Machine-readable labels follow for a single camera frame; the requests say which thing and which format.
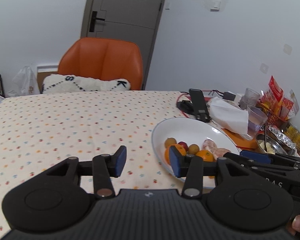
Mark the red snack packets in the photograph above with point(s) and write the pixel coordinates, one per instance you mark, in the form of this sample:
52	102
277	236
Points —
278	106

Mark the small red apple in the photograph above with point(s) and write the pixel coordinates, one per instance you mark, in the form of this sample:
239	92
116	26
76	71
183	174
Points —
184	145

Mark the cardboard box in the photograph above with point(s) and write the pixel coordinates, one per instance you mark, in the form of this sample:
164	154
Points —
44	71

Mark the white wall switch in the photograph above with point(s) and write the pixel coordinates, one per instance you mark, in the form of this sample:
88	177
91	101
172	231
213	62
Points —
216	5

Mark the black door handle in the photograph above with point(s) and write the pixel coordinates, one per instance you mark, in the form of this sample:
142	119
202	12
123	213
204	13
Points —
93	20

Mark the white fluffy cushion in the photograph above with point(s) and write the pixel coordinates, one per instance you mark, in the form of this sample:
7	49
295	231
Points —
56	83

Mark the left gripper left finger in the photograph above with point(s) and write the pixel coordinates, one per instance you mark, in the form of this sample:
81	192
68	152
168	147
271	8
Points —
104	168

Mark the clear plastic bag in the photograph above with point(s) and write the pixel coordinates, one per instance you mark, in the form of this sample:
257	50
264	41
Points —
25	83

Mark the orange leather chair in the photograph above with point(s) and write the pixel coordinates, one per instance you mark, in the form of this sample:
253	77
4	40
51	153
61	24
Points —
105	59

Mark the black phone stand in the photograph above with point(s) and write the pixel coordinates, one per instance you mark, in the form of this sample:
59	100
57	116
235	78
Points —
195	105

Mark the metal bowl with food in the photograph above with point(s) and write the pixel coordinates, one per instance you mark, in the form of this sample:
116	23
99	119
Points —
273	141

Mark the white tissue paper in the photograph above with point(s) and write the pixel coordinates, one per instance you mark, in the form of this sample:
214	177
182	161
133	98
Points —
228	116

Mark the clear plastic cup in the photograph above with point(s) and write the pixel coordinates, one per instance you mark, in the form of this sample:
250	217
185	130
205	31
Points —
256	119

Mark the brown longan fruit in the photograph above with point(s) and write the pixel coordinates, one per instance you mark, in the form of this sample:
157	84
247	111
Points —
193	149
170	141

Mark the floral tablecloth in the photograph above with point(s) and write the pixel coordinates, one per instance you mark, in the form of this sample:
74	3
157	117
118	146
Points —
39	131

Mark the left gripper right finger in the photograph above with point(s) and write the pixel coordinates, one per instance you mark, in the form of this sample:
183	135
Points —
189	167

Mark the grey door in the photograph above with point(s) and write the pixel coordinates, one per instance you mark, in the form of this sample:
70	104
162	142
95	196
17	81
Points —
135	21

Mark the right hand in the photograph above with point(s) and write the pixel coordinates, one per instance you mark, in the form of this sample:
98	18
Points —
294	226

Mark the black power adapter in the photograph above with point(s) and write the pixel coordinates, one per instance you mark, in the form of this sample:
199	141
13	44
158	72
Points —
229	96

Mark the peeled pale grapefruit segment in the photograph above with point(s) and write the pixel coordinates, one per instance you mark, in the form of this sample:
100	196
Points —
209	145

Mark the clear glass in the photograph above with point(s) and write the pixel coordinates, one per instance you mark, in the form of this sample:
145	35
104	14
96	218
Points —
250	98

